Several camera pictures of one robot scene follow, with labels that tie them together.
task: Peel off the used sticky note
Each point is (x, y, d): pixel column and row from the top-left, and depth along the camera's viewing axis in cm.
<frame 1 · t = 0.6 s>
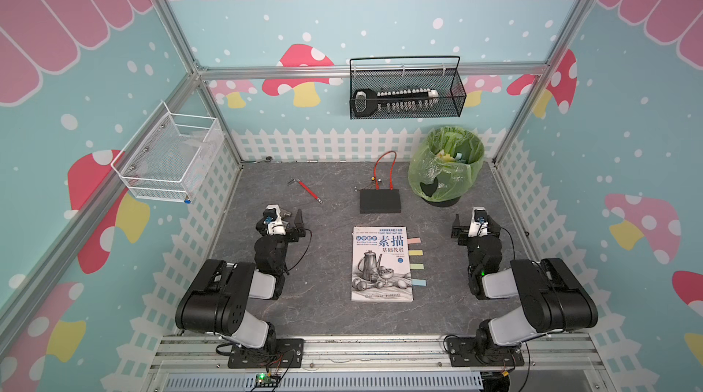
left hand: (288, 213, 89), fingers open
right hand: (474, 215, 90), fingers open
sketch drawing book: (381, 266, 91), point 2 cm above the table
yellow sticky note: (417, 252, 95), on the table
green sticky note: (416, 266, 91), on the table
black flat box: (382, 201, 108), point 2 cm above the table
red handled tool: (304, 186, 115), on the table
green bagged trash bin: (444, 166, 89), point 24 cm above the table

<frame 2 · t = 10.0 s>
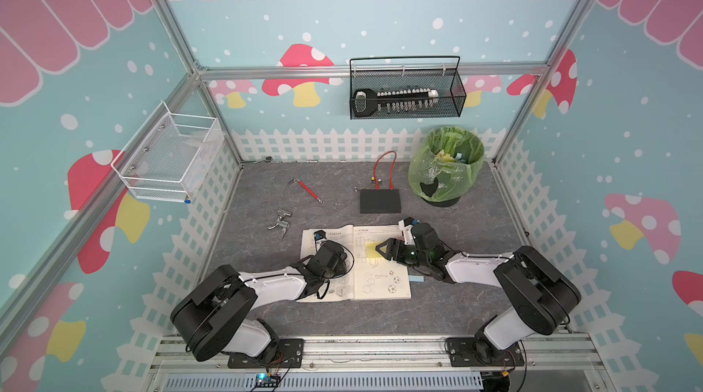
left hand: (342, 264, 91), fingers closed
right hand: (382, 249, 89), fingers open
sketch drawing book: (373, 276, 89), point 2 cm above the table
small metal clamp: (281, 212, 105), on the table
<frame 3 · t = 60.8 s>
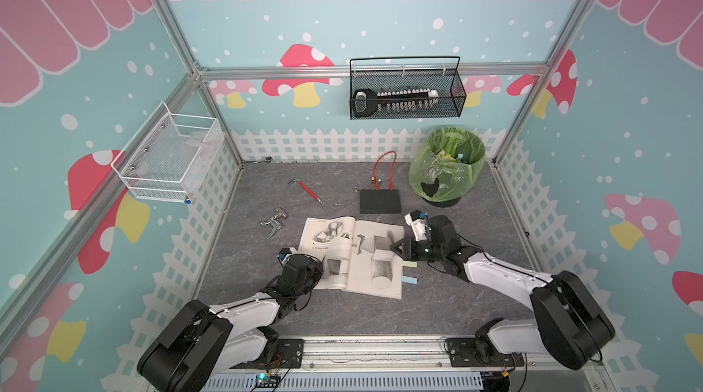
left hand: (326, 267, 90), fingers closed
right hand: (392, 246, 85), fingers closed
sketch drawing book: (356, 255, 93), point 2 cm above the table
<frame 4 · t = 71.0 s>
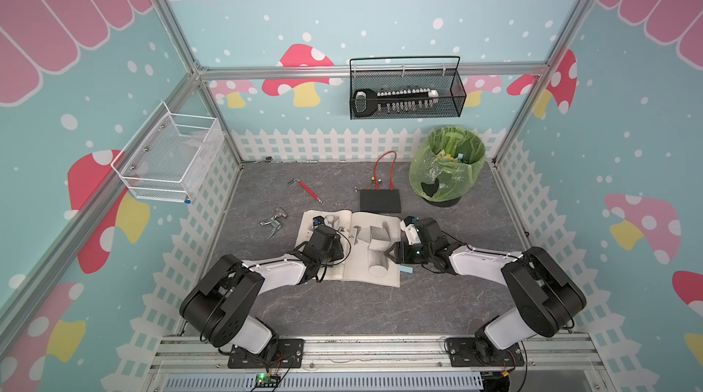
left hand: (340, 249, 93), fingers closed
right hand: (392, 252, 91), fingers open
sketch drawing book: (366, 238, 96), point 3 cm above the table
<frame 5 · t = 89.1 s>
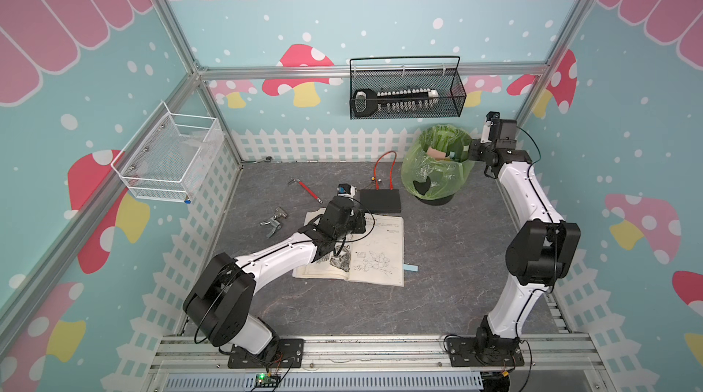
left hand: (364, 217, 87), fingers closed
right hand: (478, 143, 90), fingers closed
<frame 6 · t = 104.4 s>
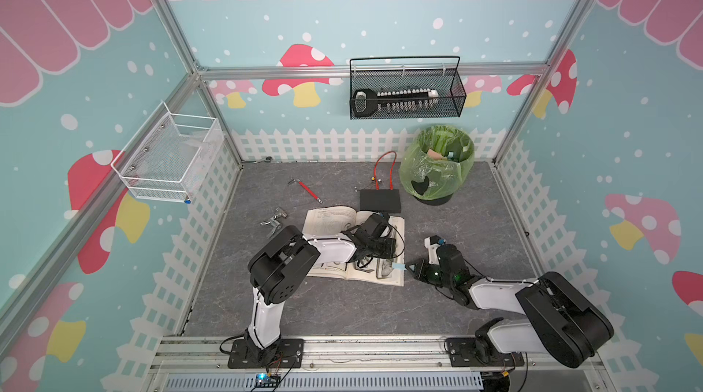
left hand: (395, 253, 92), fingers closed
right hand: (406, 264, 90), fingers closed
